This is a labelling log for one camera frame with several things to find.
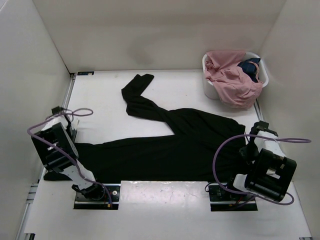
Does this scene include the black trousers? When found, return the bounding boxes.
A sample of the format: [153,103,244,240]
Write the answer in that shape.
[75,74,249,183]

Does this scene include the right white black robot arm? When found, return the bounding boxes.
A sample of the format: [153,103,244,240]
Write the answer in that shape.
[224,121,297,202]

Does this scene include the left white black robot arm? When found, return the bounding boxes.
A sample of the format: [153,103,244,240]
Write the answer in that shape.
[27,106,107,201]

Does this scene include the pink trousers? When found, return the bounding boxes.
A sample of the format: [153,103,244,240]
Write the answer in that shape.
[205,50,263,109]

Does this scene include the white plastic basket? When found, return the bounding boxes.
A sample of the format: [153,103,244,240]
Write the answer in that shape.
[202,51,269,100]

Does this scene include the navy blue garment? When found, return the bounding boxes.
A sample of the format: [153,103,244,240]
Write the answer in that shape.
[237,58,261,83]

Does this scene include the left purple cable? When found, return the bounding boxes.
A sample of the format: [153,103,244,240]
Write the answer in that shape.
[26,108,113,205]

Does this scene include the purple cable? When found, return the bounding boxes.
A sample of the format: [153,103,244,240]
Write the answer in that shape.
[26,108,113,205]
[212,134,312,206]

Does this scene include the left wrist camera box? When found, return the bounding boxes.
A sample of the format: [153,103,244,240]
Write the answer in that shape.
[51,106,65,116]

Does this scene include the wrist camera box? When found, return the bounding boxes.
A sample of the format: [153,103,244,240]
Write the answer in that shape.
[51,106,65,116]
[250,120,279,137]

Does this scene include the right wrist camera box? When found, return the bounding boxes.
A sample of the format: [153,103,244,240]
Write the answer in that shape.
[250,120,279,137]

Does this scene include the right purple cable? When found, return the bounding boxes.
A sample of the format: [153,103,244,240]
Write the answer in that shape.
[212,134,312,206]

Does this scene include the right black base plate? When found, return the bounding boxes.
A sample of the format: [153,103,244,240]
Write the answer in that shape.
[204,182,258,212]

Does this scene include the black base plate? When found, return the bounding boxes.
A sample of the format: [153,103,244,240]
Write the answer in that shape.
[204,182,258,212]
[71,183,121,210]

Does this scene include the aluminium frame rail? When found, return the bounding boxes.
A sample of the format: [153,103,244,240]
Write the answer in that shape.
[37,72,76,183]

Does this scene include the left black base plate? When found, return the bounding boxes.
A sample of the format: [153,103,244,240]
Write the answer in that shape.
[71,183,121,210]

